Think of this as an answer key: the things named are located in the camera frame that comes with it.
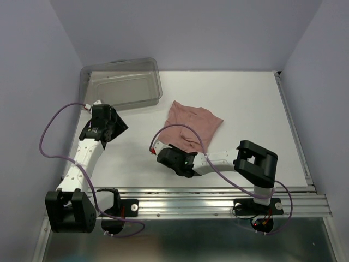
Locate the pink t shirt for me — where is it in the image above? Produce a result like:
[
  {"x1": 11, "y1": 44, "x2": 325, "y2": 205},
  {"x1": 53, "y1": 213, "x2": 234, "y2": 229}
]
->
[{"x1": 158, "y1": 101, "x2": 224, "y2": 153}]

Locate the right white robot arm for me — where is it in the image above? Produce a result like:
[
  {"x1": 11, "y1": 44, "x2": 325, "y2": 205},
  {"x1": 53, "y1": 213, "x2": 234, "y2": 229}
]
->
[{"x1": 151, "y1": 140, "x2": 278, "y2": 213}]

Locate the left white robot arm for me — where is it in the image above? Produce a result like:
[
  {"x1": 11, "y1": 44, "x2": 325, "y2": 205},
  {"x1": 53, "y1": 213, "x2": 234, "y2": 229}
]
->
[{"x1": 45, "y1": 100, "x2": 128, "y2": 233}]

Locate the clear plastic bin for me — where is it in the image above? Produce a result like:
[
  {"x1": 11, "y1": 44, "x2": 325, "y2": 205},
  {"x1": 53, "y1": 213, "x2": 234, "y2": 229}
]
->
[{"x1": 79, "y1": 58, "x2": 163, "y2": 111}]

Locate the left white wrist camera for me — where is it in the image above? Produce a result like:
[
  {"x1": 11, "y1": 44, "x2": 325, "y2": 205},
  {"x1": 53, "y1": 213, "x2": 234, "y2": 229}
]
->
[{"x1": 83, "y1": 100, "x2": 102, "y2": 112}]

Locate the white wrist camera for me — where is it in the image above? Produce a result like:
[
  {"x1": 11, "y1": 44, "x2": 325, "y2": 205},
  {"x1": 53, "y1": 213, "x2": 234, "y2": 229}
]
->
[
  {"x1": 83, "y1": 100, "x2": 102, "y2": 112},
  {"x1": 150, "y1": 140, "x2": 168, "y2": 155}
]

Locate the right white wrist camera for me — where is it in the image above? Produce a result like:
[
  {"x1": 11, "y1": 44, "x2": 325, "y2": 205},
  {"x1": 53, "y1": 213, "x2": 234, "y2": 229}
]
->
[{"x1": 150, "y1": 140, "x2": 168, "y2": 155}]

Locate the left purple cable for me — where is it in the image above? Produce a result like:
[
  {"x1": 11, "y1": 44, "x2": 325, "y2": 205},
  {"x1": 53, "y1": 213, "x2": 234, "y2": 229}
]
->
[{"x1": 39, "y1": 102, "x2": 146, "y2": 237}]

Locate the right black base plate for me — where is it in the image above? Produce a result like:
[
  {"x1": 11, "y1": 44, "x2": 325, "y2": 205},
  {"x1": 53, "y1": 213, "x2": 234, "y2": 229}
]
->
[{"x1": 233, "y1": 198, "x2": 284, "y2": 216}]

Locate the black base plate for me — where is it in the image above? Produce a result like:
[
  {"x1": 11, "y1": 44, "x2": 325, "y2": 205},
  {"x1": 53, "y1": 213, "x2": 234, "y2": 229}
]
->
[
  {"x1": 233, "y1": 198, "x2": 284, "y2": 216},
  {"x1": 98, "y1": 198, "x2": 139, "y2": 218}
]

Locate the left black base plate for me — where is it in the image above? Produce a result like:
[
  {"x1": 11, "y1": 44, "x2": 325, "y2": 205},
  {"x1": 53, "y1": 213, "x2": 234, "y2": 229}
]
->
[{"x1": 98, "y1": 198, "x2": 139, "y2": 218}]

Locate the aluminium rail frame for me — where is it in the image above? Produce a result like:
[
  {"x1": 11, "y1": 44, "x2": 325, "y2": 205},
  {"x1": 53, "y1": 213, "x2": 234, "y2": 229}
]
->
[{"x1": 92, "y1": 71, "x2": 332, "y2": 219}]

